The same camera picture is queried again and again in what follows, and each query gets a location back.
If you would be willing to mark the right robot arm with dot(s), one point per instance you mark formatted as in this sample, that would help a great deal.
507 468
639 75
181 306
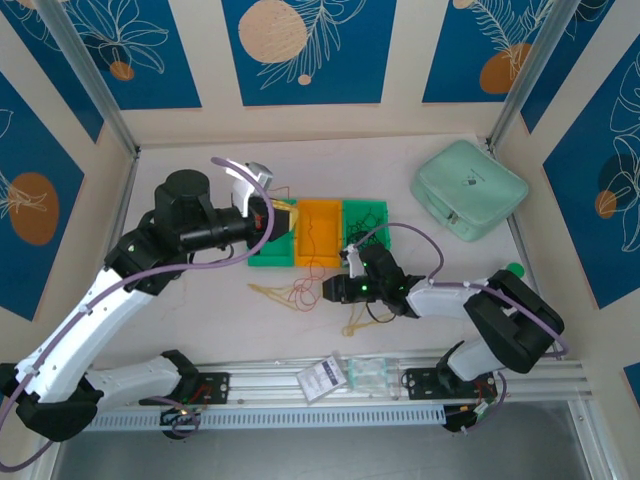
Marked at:
435 300

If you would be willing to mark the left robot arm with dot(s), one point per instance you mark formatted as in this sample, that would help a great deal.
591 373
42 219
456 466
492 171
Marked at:
75 345

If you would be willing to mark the green plastic bin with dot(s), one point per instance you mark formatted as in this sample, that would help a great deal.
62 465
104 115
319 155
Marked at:
382 207
270 255

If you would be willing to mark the orange plastic bin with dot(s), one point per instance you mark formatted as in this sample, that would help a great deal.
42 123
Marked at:
325 235

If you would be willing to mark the clear plastic packet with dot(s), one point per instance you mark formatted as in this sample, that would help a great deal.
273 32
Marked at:
370 372

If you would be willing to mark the white label card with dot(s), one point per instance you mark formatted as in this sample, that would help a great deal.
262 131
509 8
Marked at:
317 380

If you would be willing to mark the mint green zipper pouch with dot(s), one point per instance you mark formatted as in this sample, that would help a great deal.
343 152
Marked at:
465 190

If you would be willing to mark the green and white round cap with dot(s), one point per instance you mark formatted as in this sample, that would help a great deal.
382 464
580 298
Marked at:
517 270

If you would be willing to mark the black base electronics module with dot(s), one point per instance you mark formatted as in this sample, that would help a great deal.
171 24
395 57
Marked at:
462 425
182 422

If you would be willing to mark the aluminium table side rail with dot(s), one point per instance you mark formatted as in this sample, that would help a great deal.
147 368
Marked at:
519 240
127 190

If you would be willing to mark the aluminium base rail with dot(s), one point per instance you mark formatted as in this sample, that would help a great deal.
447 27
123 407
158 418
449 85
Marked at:
270 390

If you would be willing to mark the blue floral wall poster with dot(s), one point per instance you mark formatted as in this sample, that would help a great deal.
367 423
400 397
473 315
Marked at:
570 65
575 225
634 380
350 75
70 85
50 150
450 60
165 75

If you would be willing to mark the aluminium corner post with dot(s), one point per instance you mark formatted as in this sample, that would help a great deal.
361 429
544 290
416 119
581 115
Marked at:
530 75
90 75

